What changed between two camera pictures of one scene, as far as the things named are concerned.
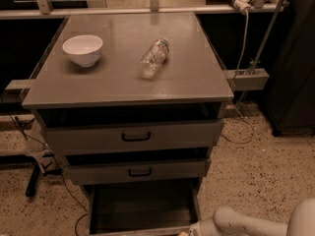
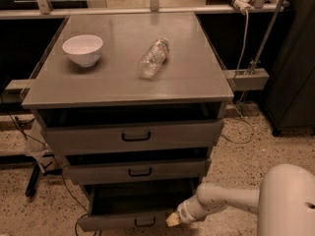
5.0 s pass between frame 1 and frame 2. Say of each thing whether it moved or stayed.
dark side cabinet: stayed
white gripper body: moved
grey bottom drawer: moved
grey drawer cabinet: stayed
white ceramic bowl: stayed
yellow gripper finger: moved
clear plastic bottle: stayed
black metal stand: stayed
